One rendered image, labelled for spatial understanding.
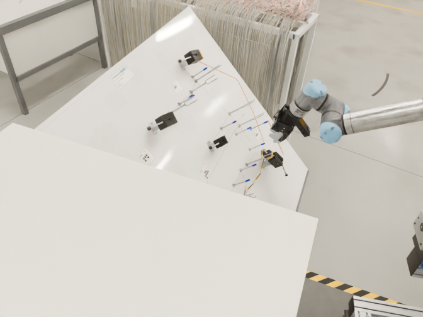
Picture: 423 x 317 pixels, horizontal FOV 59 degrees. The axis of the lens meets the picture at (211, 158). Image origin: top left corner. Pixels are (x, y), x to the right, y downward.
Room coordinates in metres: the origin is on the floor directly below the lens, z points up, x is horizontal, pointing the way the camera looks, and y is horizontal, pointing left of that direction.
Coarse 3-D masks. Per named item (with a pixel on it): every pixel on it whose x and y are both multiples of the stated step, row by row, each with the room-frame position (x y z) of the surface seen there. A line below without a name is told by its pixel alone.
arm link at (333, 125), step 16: (336, 112) 1.13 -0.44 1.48; (352, 112) 1.08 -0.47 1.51; (368, 112) 1.05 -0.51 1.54; (384, 112) 1.03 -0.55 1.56; (400, 112) 1.01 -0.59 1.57; (416, 112) 1.00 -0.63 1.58; (320, 128) 1.06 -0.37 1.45; (336, 128) 1.04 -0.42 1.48; (352, 128) 1.04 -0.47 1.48; (368, 128) 1.03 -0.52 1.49
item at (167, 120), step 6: (168, 114) 1.01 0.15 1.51; (156, 120) 1.00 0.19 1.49; (162, 120) 0.98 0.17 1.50; (168, 120) 1.00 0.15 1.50; (174, 120) 1.01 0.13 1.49; (150, 126) 1.02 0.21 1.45; (156, 126) 1.01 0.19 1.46; (162, 126) 0.98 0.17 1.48; (168, 126) 0.98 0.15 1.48; (156, 132) 1.01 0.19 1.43
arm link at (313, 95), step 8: (312, 80) 1.24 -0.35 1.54; (304, 88) 1.23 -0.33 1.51; (312, 88) 1.20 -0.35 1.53; (320, 88) 1.21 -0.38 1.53; (296, 96) 1.25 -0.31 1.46; (304, 96) 1.21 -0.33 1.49; (312, 96) 1.19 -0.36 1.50; (320, 96) 1.19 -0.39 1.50; (296, 104) 1.22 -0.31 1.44; (304, 104) 1.21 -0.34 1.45; (312, 104) 1.20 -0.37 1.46; (320, 104) 1.19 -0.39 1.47
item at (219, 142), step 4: (224, 136) 1.14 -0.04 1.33; (216, 140) 1.11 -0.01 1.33; (220, 140) 1.11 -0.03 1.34; (224, 140) 1.12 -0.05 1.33; (208, 144) 1.14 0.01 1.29; (212, 144) 1.12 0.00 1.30; (216, 144) 1.09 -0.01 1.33; (220, 144) 1.10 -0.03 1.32; (224, 144) 1.11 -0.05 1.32; (212, 148) 1.13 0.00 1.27
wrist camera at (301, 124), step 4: (296, 120) 1.24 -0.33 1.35; (300, 120) 1.26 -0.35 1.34; (296, 124) 1.25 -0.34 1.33; (300, 124) 1.24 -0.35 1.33; (304, 124) 1.27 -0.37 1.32; (300, 128) 1.25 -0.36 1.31; (304, 128) 1.25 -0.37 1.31; (308, 128) 1.27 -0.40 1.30; (304, 132) 1.25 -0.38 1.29; (308, 132) 1.26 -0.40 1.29; (304, 136) 1.25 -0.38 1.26
